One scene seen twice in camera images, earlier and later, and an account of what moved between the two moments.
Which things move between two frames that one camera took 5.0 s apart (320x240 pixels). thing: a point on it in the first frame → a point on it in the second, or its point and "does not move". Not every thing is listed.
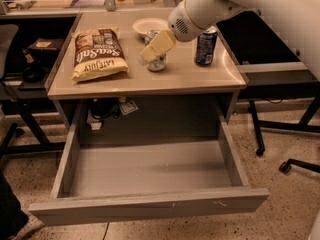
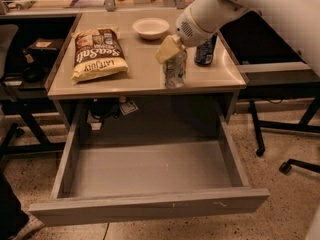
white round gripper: (184, 21) → (192, 34)
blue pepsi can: (205, 47) does not move
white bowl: (143, 25) does not move
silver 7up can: (159, 63) → (174, 70)
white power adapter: (95, 123) does not move
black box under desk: (45, 49) does not move
